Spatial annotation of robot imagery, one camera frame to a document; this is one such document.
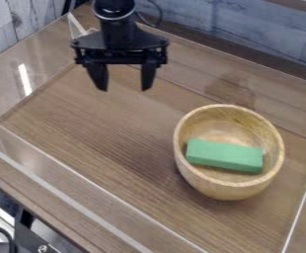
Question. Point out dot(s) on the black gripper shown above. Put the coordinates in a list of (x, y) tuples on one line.
[(121, 43)]

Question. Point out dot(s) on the round wooden bowl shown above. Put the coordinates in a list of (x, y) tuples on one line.
[(233, 124)]

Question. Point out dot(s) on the green rectangular stick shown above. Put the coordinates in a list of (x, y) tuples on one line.
[(225, 155)]

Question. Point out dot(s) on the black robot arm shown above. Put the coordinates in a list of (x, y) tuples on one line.
[(114, 11)]

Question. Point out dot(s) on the clear acrylic corner bracket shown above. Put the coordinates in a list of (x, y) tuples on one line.
[(77, 29)]

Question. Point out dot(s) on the clear acrylic tray wall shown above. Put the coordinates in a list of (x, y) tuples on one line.
[(83, 211)]

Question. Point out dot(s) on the black table frame bracket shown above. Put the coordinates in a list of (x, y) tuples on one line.
[(29, 242)]

